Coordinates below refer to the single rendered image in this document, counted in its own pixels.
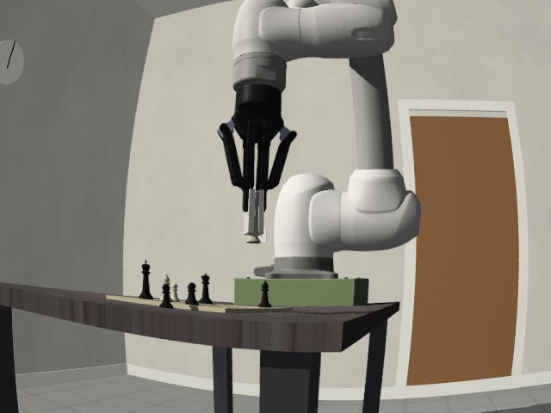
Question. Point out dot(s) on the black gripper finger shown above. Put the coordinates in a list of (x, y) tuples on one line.
[(245, 182), (262, 182)]

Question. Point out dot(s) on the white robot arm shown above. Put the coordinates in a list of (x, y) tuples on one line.
[(312, 221)]

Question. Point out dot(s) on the white pawn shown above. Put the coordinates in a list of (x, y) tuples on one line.
[(174, 294)]

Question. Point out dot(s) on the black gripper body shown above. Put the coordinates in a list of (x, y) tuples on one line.
[(262, 102)]

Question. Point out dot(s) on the cream and black chessboard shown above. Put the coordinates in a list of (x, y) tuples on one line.
[(232, 309)]

